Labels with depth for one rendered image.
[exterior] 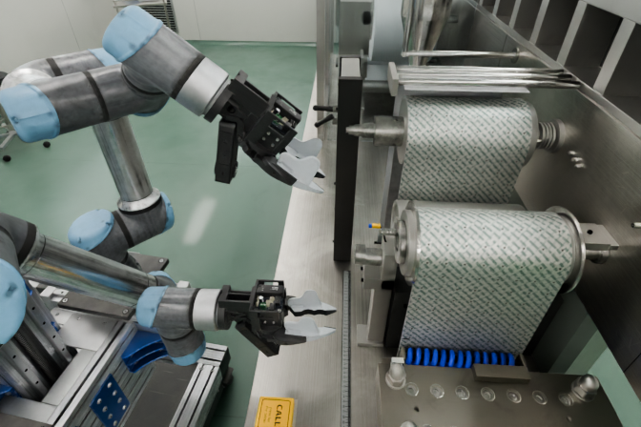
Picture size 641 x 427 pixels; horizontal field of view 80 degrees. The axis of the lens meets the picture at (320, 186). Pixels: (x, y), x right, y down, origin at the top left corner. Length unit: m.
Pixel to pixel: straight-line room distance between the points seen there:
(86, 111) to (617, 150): 0.81
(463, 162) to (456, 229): 0.21
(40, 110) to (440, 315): 0.69
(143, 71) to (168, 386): 1.41
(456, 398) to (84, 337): 1.01
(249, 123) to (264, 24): 5.72
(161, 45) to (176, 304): 0.45
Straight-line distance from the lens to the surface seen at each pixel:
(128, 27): 0.56
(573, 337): 0.92
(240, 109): 0.57
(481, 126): 0.80
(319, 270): 1.09
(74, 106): 0.62
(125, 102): 0.63
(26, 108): 0.62
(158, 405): 1.76
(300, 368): 0.93
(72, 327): 1.40
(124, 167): 1.10
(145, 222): 1.18
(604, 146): 0.81
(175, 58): 0.55
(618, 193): 0.78
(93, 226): 1.17
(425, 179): 0.83
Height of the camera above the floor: 1.72
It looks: 36 degrees down
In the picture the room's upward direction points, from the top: straight up
